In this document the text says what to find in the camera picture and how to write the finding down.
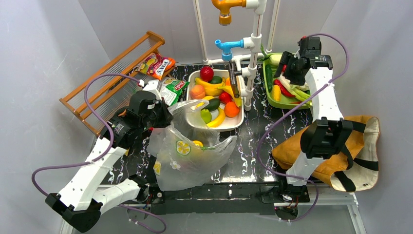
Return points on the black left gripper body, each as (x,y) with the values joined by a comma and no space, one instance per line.
(161,117)

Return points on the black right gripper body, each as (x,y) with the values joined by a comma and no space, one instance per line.
(287,64)

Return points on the yellow corn cob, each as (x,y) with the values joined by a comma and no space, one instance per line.
(276,93)

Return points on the clear lemon print plastic bag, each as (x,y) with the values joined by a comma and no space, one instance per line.
(180,164)

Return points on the yellow lemon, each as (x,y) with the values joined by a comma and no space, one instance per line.
(198,143)

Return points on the green pear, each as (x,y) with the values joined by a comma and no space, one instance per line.
(206,116)

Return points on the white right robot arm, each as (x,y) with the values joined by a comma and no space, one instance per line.
(329,130)

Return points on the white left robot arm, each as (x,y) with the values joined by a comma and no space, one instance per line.
(80,203)

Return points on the white radish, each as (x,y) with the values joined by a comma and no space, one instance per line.
(274,59)

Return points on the red chili pepper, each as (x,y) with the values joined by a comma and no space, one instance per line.
(284,91)

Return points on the green beans bunch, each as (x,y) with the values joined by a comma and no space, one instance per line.
(298,94)

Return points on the green cucumber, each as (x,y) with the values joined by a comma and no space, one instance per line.
(268,77)

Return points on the green chips bag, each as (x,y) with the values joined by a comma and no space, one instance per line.
(171,90)

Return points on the green vegetable tray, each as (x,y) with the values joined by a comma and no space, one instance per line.
(285,102)

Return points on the wooden dish rack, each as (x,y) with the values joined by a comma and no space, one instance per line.
(107,90)

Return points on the orange yox snack bag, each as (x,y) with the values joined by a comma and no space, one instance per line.
(155,65)

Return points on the peach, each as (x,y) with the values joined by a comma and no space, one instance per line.
(197,92)

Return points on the yellow banana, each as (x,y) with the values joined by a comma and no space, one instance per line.
(210,89)

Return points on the green avocado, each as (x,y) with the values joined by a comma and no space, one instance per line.
(213,105)

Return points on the blue tap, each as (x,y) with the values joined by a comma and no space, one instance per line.
(226,47)

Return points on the red pomegranate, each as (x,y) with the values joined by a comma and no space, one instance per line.
(206,73)

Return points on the red strawberry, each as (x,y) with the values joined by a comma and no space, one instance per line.
(225,97)

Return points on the orange fruit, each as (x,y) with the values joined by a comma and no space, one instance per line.
(231,109)

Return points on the white fruit tray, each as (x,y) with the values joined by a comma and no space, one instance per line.
(229,123)

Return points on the orange tap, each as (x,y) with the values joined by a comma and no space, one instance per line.
(224,7)

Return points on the orange canvas tote bag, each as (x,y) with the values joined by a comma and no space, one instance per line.
(356,167)

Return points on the white pvc pipe frame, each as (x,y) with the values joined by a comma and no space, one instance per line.
(246,58)

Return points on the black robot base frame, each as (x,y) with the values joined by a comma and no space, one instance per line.
(262,198)

